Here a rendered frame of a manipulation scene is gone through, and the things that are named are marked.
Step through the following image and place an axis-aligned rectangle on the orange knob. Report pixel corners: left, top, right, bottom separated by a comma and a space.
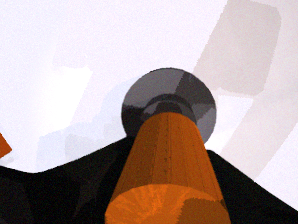
104, 112, 231, 224

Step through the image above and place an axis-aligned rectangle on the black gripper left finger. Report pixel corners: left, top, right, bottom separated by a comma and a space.
0, 136, 136, 224

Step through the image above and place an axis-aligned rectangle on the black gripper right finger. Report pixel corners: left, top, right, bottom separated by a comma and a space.
206, 148, 298, 224

